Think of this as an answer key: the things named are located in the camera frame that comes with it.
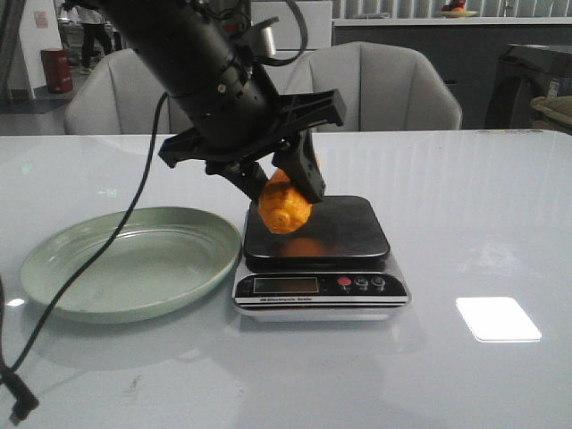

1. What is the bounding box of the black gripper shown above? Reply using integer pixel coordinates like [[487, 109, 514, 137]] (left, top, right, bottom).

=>
[[158, 66, 345, 205]]

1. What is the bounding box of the orange corn cob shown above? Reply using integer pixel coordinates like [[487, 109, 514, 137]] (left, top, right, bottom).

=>
[[257, 168, 313, 234]]

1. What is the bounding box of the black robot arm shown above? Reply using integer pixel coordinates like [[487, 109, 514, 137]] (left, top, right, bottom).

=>
[[96, 1, 345, 203]]

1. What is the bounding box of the black silver kitchen scale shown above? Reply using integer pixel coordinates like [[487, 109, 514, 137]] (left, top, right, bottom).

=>
[[231, 196, 411, 322]]

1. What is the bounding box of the grey chair right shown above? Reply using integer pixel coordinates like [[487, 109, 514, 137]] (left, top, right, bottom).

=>
[[284, 41, 462, 132]]

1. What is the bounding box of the grey chair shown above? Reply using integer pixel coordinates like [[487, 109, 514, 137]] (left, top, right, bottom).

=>
[[63, 47, 198, 136], [284, 41, 462, 132]]

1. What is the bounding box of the light green plate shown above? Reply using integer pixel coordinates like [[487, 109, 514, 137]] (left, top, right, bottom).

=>
[[21, 207, 241, 324]]

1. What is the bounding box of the grey chair left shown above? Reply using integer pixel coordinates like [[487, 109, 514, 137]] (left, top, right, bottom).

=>
[[63, 47, 198, 136]]

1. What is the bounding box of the grey counter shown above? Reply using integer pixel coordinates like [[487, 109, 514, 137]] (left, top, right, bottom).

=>
[[333, 18, 571, 129]]

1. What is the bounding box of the person in background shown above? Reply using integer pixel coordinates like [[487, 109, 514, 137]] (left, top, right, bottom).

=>
[[63, 1, 113, 75]]

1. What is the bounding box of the red bin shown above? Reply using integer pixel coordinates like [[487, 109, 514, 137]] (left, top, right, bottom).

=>
[[40, 48, 73, 94]]

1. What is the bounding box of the fruit bowl on counter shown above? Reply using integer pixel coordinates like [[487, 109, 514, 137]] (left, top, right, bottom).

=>
[[438, 0, 478, 19]]

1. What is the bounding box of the dark appliance at right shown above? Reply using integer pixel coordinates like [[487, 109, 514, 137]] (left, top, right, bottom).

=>
[[484, 44, 571, 129]]

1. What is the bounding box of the beige cushion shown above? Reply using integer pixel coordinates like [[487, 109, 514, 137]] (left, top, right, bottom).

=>
[[530, 96, 572, 134]]

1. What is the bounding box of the black cable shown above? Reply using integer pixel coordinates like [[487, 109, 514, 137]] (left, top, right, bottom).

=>
[[0, 91, 171, 425]]

